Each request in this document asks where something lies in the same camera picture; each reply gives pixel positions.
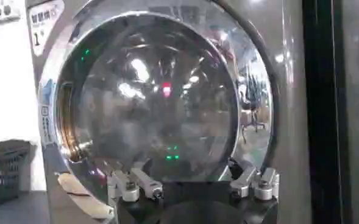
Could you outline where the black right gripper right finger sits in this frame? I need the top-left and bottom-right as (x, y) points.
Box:
(227, 157), (280, 201)

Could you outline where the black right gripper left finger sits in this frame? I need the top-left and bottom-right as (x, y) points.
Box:
(107, 167), (165, 203)

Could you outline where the grey dryer with number label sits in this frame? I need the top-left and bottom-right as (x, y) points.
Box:
(25, 0), (313, 224)

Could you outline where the round glass dryer door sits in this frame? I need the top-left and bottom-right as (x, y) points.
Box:
(37, 0), (281, 214)

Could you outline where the blue white instruction sticker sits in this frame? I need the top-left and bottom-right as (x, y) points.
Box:
(40, 78), (57, 147)

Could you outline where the dark plastic laundry basket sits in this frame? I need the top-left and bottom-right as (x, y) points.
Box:
(0, 139), (32, 212)

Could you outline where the white number label sticker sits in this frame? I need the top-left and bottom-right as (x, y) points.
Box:
(27, 0), (66, 57)

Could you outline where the cream dryer door handle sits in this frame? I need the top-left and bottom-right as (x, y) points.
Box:
(57, 172), (116, 221)

